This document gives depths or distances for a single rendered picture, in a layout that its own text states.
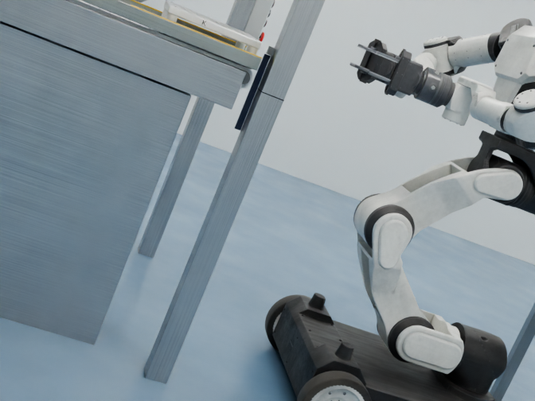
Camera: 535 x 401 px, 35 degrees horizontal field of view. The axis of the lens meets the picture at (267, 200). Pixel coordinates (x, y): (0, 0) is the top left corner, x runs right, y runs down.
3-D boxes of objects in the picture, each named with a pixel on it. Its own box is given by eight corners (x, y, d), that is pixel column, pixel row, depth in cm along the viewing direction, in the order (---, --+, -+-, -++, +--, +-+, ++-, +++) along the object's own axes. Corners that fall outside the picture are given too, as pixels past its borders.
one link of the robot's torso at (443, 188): (360, 245, 253) (503, 187, 255) (376, 266, 236) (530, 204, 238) (344, 199, 248) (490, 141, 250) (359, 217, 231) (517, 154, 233)
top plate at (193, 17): (247, 40, 235) (250, 33, 234) (259, 50, 211) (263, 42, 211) (163, 6, 229) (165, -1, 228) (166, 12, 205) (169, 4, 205)
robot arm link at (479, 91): (441, 104, 228) (470, 117, 216) (455, 72, 226) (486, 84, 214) (459, 111, 231) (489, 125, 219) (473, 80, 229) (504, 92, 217)
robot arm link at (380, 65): (390, 44, 236) (415, 55, 244) (365, 34, 242) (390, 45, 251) (372, 87, 238) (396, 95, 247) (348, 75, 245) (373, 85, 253)
